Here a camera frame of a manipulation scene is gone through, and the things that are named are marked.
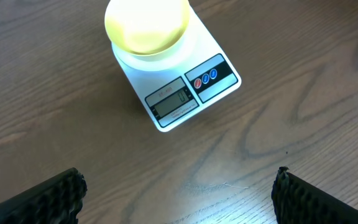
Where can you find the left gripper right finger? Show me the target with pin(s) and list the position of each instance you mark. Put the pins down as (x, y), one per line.
(296, 201)

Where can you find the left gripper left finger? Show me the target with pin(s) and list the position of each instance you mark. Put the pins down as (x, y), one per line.
(57, 200)

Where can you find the white digital kitchen scale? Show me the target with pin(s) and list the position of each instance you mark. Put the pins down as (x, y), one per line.
(177, 84)

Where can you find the yellow bowl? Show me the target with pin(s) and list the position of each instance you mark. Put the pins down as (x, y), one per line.
(146, 27)

